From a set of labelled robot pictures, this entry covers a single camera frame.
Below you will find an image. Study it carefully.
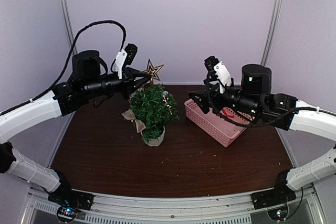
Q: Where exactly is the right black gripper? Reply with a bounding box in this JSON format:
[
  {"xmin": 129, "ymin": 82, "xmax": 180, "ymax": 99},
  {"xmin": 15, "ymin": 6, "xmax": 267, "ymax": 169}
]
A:
[{"xmin": 188, "ymin": 78, "xmax": 261, "ymax": 118}]

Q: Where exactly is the gold star ornament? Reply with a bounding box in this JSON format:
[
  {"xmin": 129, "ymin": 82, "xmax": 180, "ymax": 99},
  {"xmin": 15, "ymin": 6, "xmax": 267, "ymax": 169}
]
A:
[{"xmin": 141, "ymin": 59, "xmax": 164, "ymax": 81}]

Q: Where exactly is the gold glitter berry sprig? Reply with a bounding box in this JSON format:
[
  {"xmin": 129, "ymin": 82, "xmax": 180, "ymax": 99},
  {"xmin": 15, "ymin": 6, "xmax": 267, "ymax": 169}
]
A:
[{"xmin": 162, "ymin": 91, "xmax": 173, "ymax": 115}]

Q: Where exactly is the small green christmas tree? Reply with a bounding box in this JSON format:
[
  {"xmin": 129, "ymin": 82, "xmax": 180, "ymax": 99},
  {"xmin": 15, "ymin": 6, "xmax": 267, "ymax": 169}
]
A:
[{"xmin": 130, "ymin": 85, "xmax": 179, "ymax": 147}]

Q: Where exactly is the pink plastic basket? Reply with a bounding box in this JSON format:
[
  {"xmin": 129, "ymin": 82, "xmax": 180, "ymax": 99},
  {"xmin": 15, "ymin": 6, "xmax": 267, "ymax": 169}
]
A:
[{"xmin": 184, "ymin": 99, "xmax": 246, "ymax": 147}]

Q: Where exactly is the burlap ribbon bow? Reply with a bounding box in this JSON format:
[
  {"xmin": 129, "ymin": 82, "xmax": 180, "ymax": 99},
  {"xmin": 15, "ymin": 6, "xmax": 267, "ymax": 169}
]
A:
[{"xmin": 122, "ymin": 109, "xmax": 146, "ymax": 134}]

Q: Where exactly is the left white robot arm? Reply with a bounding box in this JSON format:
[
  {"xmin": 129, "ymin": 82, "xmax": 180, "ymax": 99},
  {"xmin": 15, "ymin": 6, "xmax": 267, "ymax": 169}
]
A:
[{"xmin": 1, "ymin": 44, "xmax": 150, "ymax": 205}]

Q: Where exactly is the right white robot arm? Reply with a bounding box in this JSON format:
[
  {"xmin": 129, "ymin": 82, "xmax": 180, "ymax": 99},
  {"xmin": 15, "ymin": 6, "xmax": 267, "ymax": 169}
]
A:
[{"xmin": 188, "ymin": 56, "xmax": 335, "ymax": 140}]

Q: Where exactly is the red ribbon bow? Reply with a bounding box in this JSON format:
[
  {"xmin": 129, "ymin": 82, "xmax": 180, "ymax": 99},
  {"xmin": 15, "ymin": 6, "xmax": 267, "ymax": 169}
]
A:
[{"xmin": 221, "ymin": 108, "xmax": 236, "ymax": 119}]

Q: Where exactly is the right black cable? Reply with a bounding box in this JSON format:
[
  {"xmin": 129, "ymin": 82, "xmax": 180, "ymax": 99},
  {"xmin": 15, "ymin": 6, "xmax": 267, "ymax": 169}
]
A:
[{"xmin": 204, "ymin": 73, "xmax": 321, "ymax": 127}]

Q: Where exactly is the black cable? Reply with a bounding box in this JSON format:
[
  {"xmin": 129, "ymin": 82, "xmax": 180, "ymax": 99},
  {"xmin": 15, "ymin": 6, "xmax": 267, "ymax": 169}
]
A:
[
  {"xmin": 0, "ymin": 20, "xmax": 127, "ymax": 116},
  {"xmin": 204, "ymin": 73, "xmax": 321, "ymax": 127}
]

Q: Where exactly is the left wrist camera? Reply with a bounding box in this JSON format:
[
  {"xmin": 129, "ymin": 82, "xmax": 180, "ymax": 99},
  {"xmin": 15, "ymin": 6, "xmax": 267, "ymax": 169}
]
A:
[{"xmin": 111, "ymin": 44, "xmax": 138, "ymax": 80}]

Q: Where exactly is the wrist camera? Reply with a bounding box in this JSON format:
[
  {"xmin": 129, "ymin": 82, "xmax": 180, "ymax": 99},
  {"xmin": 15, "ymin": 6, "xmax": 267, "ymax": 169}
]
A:
[
  {"xmin": 204, "ymin": 56, "xmax": 233, "ymax": 94},
  {"xmin": 111, "ymin": 44, "xmax": 138, "ymax": 80}
]

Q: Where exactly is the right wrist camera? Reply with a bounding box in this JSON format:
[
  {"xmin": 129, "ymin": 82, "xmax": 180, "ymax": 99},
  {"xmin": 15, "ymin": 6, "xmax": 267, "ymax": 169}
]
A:
[{"xmin": 204, "ymin": 56, "xmax": 233, "ymax": 94}]

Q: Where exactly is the left black cable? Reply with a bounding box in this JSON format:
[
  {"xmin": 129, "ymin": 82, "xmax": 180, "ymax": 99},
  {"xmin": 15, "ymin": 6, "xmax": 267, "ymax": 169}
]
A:
[{"xmin": 0, "ymin": 20, "xmax": 127, "ymax": 116}]

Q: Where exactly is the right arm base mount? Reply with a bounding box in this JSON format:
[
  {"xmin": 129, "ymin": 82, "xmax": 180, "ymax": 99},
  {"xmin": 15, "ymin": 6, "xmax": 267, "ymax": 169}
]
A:
[{"xmin": 251, "ymin": 170, "xmax": 297, "ymax": 222}]

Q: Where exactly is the front aluminium rail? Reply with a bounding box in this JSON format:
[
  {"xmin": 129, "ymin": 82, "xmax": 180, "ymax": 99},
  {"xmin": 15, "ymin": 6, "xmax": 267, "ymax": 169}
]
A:
[{"xmin": 20, "ymin": 182, "xmax": 326, "ymax": 224}]

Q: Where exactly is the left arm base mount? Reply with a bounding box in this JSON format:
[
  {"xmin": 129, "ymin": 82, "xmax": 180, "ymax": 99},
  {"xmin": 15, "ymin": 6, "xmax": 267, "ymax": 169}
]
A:
[{"xmin": 44, "ymin": 170, "xmax": 94, "ymax": 223}]

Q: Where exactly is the right aluminium frame post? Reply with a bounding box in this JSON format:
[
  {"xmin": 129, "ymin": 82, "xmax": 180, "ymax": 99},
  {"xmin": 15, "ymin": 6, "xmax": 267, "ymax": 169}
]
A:
[{"xmin": 260, "ymin": 0, "xmax": 283, "ymax": 66}]

